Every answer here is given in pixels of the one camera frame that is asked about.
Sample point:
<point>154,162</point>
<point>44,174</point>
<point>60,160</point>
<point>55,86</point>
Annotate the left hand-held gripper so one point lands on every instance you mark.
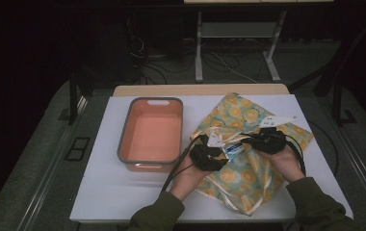
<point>206,157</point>

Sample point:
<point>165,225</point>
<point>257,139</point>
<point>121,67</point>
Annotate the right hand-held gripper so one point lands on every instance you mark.
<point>267,141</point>

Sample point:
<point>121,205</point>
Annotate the orange slice print cloth bag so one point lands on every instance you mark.
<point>245,179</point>

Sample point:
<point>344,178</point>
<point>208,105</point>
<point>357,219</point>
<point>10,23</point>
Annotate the pink bin with grey rim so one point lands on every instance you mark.
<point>153,138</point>

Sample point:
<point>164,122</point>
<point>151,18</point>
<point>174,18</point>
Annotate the person's right hand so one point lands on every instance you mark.
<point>283,163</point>

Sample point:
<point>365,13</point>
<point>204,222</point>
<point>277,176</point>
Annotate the person's left hand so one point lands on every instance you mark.
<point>187,181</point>

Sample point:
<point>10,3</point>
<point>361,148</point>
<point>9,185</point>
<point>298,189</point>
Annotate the wooden table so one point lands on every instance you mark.
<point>200,89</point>

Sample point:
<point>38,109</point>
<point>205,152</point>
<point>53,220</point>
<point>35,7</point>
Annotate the dark stand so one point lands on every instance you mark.
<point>338,80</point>

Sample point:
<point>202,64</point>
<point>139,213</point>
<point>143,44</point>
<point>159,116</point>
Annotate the grey metal stand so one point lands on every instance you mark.
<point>235,29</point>

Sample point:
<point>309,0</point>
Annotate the metal floor rail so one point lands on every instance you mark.
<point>52,160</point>
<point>364,170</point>

